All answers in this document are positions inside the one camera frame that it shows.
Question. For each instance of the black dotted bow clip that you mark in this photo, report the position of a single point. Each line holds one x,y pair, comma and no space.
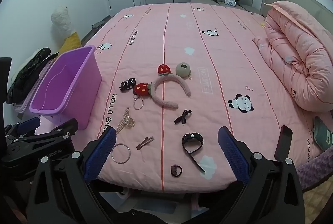
127,85

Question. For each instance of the small yellow piece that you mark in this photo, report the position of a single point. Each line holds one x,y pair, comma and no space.
263,24

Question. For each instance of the dark basket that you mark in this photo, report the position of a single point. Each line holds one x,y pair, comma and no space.
98,26

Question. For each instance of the black flat panel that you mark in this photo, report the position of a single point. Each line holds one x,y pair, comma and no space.
5,78

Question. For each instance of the pink strawberry headband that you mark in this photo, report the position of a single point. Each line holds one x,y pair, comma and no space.
158,100

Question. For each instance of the brown hair clip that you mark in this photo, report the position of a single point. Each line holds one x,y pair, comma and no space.
145,142

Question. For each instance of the tissue pack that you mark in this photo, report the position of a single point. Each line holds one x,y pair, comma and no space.
229,2

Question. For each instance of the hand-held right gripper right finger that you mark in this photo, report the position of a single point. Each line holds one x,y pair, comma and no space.
234,155

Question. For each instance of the pearl hair claw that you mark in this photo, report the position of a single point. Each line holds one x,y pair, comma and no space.
122,124

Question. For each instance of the purple plastic bin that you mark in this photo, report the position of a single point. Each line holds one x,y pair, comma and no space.
65,83

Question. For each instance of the pink panda print bed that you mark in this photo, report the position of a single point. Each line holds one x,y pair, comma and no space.
182,31

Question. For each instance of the beige quilted rug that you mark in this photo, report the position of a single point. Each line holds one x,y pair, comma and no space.
312,203

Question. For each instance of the white plush toy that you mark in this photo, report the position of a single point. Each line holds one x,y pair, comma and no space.
61,20

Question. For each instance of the yellow cushion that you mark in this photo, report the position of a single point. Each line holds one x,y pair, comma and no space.
70,42

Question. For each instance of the green pouch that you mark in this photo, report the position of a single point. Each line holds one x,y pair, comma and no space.
322,135

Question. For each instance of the black bag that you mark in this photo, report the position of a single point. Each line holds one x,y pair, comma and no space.
28,70

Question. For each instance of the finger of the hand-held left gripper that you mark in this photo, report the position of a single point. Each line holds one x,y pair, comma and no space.
28,123
62,129

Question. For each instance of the black phone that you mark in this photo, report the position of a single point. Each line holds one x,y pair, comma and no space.
283,142

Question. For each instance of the silver bangle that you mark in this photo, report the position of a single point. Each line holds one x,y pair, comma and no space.
111,154

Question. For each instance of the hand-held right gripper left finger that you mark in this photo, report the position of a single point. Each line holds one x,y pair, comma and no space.
100,155

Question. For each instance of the pink comforter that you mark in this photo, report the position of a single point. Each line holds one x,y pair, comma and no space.
294,44

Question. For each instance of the purple fuzzy blanket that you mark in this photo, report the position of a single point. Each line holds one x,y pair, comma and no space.
314,172

